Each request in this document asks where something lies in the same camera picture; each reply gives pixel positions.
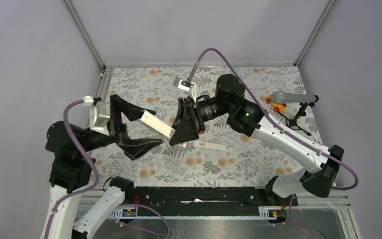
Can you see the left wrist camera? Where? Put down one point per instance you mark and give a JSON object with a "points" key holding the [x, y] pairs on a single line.
{"points": [[99, 116]]}

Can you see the white remote battery cover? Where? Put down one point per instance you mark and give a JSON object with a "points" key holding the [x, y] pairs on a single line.
{"points": [[210, 145]]}

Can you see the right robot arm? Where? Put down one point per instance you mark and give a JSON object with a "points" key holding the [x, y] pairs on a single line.
{"points": [[320, 163]]}

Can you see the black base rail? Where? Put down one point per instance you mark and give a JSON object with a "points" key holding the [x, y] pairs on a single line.
{"points": [[206, 201]]}

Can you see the orange toy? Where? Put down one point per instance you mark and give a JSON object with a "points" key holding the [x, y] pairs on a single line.
{"points": [[280, 108]]}

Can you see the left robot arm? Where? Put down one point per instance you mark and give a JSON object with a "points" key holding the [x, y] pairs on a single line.
{"points": [[70, 176]]}

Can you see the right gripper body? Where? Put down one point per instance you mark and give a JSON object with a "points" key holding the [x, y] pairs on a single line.
{"points": [[205, 112]]}

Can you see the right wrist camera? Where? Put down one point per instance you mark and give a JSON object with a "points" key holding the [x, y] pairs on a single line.
{"points": [[186, 85]]}

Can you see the floral table mat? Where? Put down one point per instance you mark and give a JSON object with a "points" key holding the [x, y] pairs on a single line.
{"points": [[245, 161]]}

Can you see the grey microphone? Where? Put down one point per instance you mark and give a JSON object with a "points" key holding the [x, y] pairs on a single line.
{"points": [[280, 97]]}

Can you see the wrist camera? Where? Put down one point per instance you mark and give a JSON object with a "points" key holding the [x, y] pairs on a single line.
{"points": [[186, 85], [99, 116]]}

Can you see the white remote control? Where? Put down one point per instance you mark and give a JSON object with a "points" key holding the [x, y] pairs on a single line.
{"points": [[156, 125]]}

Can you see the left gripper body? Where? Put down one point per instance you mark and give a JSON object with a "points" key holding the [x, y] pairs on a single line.
{"points": [[96, 139]]}

